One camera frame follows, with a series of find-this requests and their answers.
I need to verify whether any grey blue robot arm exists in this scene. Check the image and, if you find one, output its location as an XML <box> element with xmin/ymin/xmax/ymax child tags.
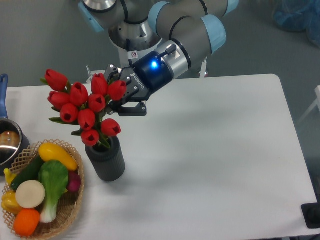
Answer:
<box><xmin>78</xmin><ymin>0</ymin><xmax>239</xmax><ymax>117</ymax></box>

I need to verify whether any yellow squash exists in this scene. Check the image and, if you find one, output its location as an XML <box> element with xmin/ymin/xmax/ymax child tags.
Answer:
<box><xmin>38</xmin><ymin>142</ymin><xmax>78</xmax><ymax>171</ymax></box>

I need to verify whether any black cable on pedestal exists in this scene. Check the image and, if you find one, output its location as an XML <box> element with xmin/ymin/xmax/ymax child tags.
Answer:
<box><xmin>126</xmin><ymin>38</ymin><xmax>137</xmax><ymax>68</ymax></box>

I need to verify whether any purple red radish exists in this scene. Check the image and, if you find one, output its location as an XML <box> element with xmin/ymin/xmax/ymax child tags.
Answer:
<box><xmin>66</xmin><ymin>171</ymin><xmax>82</xmax><ymax>193</ymax></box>

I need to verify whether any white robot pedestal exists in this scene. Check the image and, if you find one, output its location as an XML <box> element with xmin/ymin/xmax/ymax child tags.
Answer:
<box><xmin>85</xmin><ymin>13</ymin><xmax>166</xmax><ymax>84</ymax></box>

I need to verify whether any red tulip bouquet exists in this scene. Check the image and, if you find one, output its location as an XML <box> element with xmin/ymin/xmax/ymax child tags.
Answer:
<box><xmin>40</xmin><ymin>69</ymin><xmax>127</xmax><ymax>150</ymax></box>

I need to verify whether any blue plastic bag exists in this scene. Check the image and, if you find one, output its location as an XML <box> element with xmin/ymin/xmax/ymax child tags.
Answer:
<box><xmin>272</xmin><ymin>0</ymin><xmax>320</xmax><ymax>47</ymax></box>

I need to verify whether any yellow banana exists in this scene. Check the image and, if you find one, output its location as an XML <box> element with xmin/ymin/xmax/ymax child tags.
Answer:
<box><xmin>3</xmin><ymin>168</ymin><xmax>17</xmax><ymax>186</ymax></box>

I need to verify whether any orange fruit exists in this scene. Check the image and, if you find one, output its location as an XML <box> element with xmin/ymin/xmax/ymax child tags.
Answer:
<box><xmin>13</xmin><ymin>208</ymin><xmax>40</xmax><ymax>237</ymax></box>

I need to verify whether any yellow bell pepper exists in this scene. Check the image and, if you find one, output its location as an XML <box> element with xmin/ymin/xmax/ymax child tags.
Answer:
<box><xmin>1</xmin><ymin>190</ymin><xmax>23</xmax><ymax>215</ymax></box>

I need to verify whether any green cucumber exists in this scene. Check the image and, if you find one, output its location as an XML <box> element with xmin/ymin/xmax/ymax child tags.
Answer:
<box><xmin>10</xmin><ymin>155</ymin><xmax>45</xmax><ymax>191</ymax></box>

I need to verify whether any black device at edge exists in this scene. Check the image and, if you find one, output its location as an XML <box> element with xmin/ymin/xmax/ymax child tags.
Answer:
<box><xmin>301</xmin><ymin>202</ymin><xmax>320</xmax><ymax>229</ymax></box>

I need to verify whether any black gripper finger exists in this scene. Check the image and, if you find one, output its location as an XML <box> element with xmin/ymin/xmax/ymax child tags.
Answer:
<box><xmin>105</xmin><ymin>101</ymin><xmax>147</xmax><ymax>117</ymax></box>
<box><xmin>103</xmin><ymin>64</ymin><xmax>123</xmax><ymax>84</ymax></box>

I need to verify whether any green bok choy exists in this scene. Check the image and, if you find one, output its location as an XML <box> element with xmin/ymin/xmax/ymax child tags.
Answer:
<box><xmin>38</xmin><ymin>160</ymin><xmax>69</xmax><ymax>224</ymax></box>

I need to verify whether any white furniture piece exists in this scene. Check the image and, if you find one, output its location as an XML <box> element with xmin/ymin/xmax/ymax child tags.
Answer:
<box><xmin>298</xmin><ymin>85</ymin><xmax>320</xmax><ymax>124</ymax></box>

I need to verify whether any white round radish slice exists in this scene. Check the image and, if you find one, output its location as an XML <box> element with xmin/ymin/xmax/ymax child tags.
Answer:
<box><xmin>15</xmin><ymin>180</ymin><xmax>46</xmax><ymax>209</ymax></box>

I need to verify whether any dark grey ribbed vase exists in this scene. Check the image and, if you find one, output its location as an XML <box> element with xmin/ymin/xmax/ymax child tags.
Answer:
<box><xmin>85</xmin><ymin>136</ymin><xmax>126</xmax><ymax>182</ymax></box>

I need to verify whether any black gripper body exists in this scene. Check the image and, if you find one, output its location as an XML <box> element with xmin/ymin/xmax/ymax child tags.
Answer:
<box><xmin>119</xmin><ymin>51</ymin><xmax>173</xmax><ymax>103</ymax></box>

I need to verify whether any blue handled saucepan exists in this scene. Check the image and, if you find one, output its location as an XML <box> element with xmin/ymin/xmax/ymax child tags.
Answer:
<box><xmin>0</xmin><ymin>73</ymin><xmax>30</xmax><ymax>177</ymax></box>

